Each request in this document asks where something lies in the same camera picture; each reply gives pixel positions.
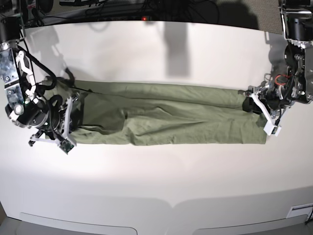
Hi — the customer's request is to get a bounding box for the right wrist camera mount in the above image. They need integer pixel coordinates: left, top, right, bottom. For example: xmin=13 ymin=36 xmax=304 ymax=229
xmin=28 ymin=95 xmax=77 ymax=154

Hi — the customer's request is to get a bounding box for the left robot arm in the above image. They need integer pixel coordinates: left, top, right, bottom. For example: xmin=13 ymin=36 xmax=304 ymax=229
xmin=243 ymin=0 xmax=313 ymax=117

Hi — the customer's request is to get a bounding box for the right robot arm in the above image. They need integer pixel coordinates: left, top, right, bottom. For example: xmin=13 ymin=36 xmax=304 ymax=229
xmin=0 ymin=0 xmax=74 ymax=139

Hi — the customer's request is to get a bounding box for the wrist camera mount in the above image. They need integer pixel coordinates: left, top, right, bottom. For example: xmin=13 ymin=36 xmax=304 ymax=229
xmin=28 ymin=95 xmax=77 ymax=154
xmin=238 ymin=82 xmax=290 ymax=136

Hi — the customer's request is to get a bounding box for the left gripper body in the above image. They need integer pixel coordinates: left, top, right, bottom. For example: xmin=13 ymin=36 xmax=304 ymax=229
xmin=246 ymin=82 xmax=308 ymax=117

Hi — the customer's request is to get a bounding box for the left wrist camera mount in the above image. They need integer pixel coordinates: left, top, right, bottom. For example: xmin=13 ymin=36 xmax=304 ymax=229
xmin=238 ymin=82 xmax=290 ymax=136

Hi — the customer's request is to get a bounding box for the green T-shirt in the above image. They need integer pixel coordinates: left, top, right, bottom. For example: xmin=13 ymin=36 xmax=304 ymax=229
xmin=45 ymin=81 xmax=267 ymax=146

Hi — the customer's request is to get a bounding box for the black power strip red light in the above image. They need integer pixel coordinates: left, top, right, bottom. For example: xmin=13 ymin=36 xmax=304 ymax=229
xmin=85 ymin=8 xmax=154 ymax=22

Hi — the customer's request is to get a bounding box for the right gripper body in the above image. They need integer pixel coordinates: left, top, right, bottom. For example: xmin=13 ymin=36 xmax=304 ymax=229
xmin=22 ymin=94 xmax=68 ymax=135

